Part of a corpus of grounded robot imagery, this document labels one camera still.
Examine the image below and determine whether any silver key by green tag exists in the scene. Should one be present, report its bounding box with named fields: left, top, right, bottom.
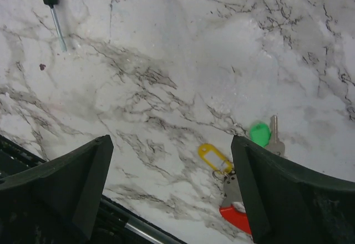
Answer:
left=265, top=115, right=286, bottom=157

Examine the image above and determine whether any yellow key tag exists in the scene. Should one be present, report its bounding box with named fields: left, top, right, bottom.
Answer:
left=197, top=143, right=234, bottom=174

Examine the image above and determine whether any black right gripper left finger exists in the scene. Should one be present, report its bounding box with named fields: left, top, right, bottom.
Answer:
left=1, top=135, right=113, bottom=243

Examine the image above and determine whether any green key tag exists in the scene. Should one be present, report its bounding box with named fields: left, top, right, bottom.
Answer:
left=249, top=121, right=271, bottom=148

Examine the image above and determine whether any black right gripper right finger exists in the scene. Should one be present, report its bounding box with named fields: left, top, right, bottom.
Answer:
left=231, top=136, right=354, bottom=243

